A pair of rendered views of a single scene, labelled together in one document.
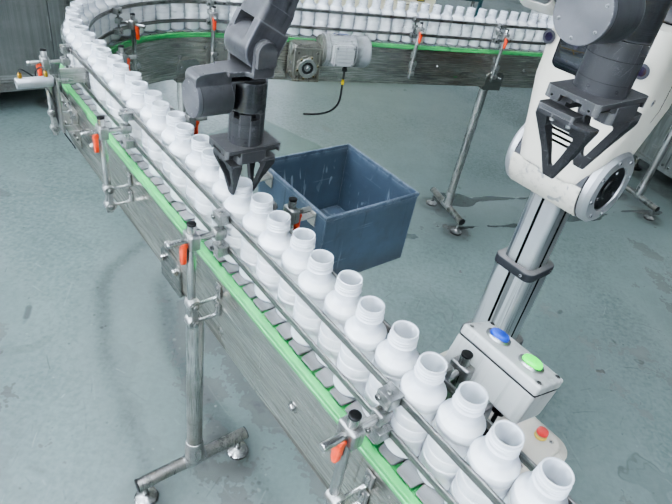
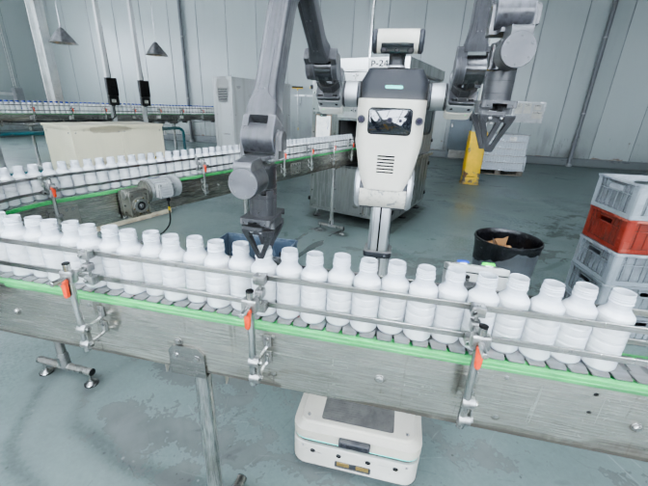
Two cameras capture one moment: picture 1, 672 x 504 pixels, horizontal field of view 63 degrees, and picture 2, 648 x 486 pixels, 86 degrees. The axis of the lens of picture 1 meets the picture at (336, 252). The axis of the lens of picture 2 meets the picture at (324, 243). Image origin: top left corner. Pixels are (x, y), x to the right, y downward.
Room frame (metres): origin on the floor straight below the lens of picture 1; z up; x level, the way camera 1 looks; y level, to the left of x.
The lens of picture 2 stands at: (0.17, 0.48, 1.46)
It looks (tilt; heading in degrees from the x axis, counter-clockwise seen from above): 21 degrees down; 325
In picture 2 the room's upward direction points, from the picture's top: 2 degrees clockwise
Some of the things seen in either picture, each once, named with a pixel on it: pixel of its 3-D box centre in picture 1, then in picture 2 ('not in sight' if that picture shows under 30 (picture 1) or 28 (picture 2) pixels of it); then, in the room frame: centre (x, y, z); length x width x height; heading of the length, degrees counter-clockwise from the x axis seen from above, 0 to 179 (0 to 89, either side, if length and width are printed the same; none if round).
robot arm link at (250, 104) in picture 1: (245, 93); (261, 175); (0.83, 0.19, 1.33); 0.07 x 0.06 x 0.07; 133
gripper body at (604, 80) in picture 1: (607, 72); (497, 91); (0.61, -0.24, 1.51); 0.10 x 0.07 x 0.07; 133
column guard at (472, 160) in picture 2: not in sight; (472, 157); (4.73, -6.60, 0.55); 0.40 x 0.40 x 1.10; 43
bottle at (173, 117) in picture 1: (176, 150); (155, 262); (1.05, 0.38, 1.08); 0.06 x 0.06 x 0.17
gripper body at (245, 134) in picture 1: (246, 129); (262, 204); (0.83, 0.18, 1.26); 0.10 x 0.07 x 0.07; 133
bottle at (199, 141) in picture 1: (201, 175); (198, 268); (0.97, 0.30, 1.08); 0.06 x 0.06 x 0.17
